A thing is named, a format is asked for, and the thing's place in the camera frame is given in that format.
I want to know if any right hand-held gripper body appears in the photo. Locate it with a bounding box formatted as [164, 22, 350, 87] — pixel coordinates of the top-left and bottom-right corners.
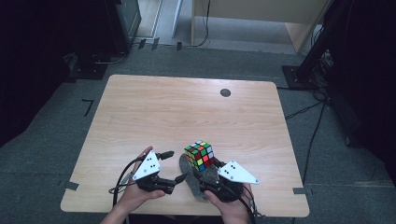
[199, 160, 261, 203]

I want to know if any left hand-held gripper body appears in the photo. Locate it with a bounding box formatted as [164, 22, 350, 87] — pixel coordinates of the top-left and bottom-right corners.
[133, 149, 177, 195]

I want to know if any grey fluffy cloth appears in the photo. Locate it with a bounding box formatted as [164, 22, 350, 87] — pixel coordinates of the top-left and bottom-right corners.
[178, 152, 220, 200]

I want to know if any multicoloured puzzle cube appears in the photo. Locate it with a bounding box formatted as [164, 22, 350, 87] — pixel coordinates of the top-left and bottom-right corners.
[183, 139, 217, 173]

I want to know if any person's left hand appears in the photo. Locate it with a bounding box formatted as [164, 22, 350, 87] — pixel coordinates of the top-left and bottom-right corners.
[116, 145, 166, 215]

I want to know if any person's right hand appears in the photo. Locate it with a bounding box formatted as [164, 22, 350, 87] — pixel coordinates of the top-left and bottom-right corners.
[204, 183, 255, 224]

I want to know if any black angled floor tape mark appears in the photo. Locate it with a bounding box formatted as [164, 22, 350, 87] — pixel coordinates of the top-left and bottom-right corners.
[81, 98, 95, 118]

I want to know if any black cabinet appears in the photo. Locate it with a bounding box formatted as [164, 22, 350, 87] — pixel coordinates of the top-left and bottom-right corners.
[104, 0, 143, 55]

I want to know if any black metal stand with base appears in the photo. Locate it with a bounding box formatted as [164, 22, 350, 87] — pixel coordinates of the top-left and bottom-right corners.
[281, 0, 344, 91]

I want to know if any dark curtain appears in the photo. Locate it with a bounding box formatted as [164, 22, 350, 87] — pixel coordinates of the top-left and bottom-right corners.
[323, 0, 396, 185]
[0, 0, 106, 147]

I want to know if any beige wooden furniture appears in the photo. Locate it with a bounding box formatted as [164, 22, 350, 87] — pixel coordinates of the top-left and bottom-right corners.
[190, 0, 331, 54]

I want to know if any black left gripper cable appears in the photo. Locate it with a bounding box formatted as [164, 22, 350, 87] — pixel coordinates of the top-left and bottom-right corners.
[108, 157, 148, 208]

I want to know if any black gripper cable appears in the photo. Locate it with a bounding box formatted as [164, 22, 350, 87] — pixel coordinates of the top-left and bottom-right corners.
[223, 183, 266, 224]
[108, 157, 148, 208]

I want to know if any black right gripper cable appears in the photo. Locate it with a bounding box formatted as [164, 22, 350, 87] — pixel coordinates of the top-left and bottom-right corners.
[223, 183, 266, 224]

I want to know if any black floor cable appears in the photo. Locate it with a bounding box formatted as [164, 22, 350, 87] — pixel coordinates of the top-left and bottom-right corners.
[303, 102, 327, 186]
[284, 99, 326, 120]

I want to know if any black flat base plate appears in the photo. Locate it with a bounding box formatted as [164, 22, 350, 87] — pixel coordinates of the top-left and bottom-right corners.
[68, 60, 108, 81]

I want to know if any black hanging cable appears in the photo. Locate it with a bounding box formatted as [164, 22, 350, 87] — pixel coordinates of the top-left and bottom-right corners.
[186, 0, 212, 49]

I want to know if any white upright post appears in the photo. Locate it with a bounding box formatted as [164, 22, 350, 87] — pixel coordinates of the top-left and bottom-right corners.
[170, 0, 184, 39]

